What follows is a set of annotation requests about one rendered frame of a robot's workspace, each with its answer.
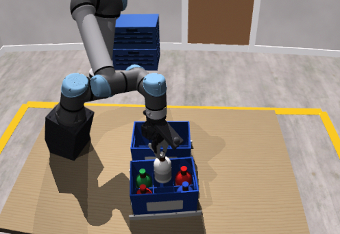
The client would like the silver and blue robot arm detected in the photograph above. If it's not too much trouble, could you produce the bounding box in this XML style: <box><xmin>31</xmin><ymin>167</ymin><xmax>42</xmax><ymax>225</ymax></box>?
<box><xmin>56</xmin><ymin>0</ymin><xmax>184</xmax><ymax>150</ymax></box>

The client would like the red bottle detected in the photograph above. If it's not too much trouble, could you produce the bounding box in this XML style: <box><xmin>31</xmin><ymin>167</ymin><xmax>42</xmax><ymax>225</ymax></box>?
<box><xmin>175</xmin><ymin>166</ymin><xmax>192</xmax><ymax>186</ymax></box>
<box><xmin>136</xmin><ymin>185</ymin><xmax>152</xmax><ymax>194</ymax></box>

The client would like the green bottle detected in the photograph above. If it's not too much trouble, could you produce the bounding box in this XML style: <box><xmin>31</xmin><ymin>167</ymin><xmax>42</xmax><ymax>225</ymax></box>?
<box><xmin>135</xmin><ymin>169</ymin><xmax>153</xmax><ymax>188</ymax></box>

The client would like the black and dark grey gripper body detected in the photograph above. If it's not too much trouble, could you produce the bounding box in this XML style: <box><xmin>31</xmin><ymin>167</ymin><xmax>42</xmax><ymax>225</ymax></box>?
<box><xmin>141</xmin><ymin>110</ymin><xmax>167</xmax><ymax>143</ymax></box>

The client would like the blue crate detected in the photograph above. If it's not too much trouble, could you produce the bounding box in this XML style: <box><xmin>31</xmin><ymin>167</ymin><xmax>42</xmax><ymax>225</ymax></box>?
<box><xmin>130</xmin><ymin>157</ymin><xmax>199</xmax><ymax>215</ymax></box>
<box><xmin>130</xmin><ymin>121</ymin><xmax>191</xmax><ymax>161</ymax></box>

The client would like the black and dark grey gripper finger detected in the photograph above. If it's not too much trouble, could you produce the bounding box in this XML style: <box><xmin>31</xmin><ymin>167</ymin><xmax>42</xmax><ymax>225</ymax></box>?
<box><xmin>148</xmin><ymin>139</ymin><xmax>161</xmax><ymax>160</ymax></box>
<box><xmin>160</xmin><ymin>140</ymin><xmax>169</xmax><ymax>153</ymax></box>

